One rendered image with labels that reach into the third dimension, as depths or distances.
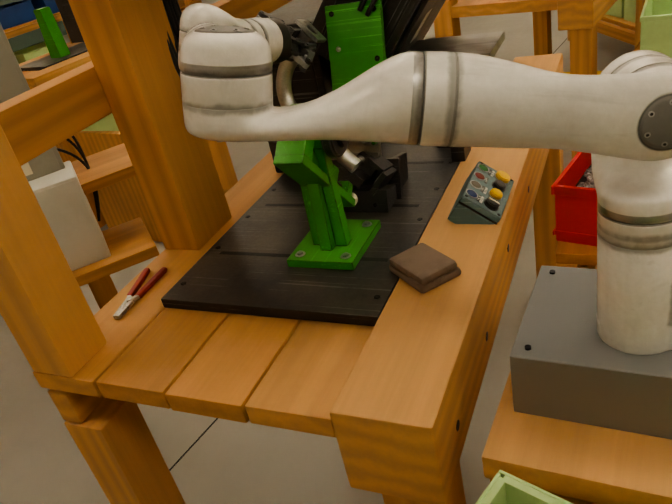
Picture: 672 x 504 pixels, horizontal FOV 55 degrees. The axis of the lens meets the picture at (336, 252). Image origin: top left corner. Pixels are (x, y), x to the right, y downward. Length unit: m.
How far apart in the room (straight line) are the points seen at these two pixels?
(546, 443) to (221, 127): 0.53
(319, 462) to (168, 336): 1.00
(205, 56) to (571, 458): 0.60
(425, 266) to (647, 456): 0.41
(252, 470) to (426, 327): 1.22
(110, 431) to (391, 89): 0.83
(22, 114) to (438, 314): 0.74
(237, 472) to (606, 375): 1.47
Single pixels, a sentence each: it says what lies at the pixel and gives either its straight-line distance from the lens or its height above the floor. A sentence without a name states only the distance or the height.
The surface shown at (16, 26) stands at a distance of 8.85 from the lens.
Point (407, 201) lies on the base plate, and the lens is 1.30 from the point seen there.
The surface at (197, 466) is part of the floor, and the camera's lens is 2.17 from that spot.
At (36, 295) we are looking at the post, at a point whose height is 1.04.
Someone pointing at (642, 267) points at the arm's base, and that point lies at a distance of 0.76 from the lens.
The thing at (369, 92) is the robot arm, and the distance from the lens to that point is 0.63.
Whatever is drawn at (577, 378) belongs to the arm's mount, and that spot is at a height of 0.92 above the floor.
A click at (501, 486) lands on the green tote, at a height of 0.96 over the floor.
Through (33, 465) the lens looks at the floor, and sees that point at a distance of 2.50.
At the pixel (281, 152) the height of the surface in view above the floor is 1.13.
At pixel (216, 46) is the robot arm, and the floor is 1.37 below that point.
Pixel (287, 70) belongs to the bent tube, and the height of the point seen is 1.19.
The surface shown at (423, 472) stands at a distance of 0.88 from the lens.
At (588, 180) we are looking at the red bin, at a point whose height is 0.88.
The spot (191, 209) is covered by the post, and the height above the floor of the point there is 0.97.
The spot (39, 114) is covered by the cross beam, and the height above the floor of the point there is 1.24.
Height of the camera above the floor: 1.49
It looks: 30 degrees down
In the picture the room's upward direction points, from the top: 13 degrees counter-clockwise
